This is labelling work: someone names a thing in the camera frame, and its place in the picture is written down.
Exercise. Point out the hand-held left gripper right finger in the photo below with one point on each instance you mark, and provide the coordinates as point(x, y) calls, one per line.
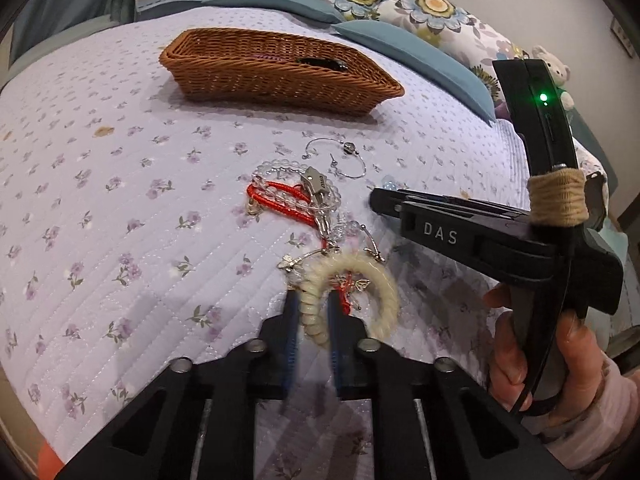
point(336, 345)

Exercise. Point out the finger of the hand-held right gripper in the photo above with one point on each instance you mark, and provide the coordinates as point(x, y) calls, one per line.
point(387, 201)

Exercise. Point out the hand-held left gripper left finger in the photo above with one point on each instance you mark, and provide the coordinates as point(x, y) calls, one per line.
point(291, 332)

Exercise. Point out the brown wicker basket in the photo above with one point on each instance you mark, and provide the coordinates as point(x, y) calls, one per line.
point(280, 85)

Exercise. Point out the person's right forearm pink sleeve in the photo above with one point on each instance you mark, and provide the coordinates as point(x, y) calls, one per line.
point(602, 447)

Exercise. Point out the person's right hand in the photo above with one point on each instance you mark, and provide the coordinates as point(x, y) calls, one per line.
point(587, 370)

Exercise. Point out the thin silver bangle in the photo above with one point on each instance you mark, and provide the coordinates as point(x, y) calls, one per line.
point(350, 149)

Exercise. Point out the silver metal clip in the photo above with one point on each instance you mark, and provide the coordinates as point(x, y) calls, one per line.
point(315, 181)

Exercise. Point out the teal flat pillow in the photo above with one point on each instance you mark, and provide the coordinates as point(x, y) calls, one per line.
point(425, 60)
point(280, 2)

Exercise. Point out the black glossy accessory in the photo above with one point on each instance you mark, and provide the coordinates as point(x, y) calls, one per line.
point(325, 64)

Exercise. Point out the white teddy bear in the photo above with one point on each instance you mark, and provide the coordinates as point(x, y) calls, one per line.
point(554, 67)

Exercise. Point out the lavender floral quilt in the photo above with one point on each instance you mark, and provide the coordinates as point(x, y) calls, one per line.
point(125, 185)

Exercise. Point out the teal curtain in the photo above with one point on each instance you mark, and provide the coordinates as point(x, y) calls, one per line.
point(60, 5)

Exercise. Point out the white wall switch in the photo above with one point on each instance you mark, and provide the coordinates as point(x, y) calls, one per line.
point(622, 36)

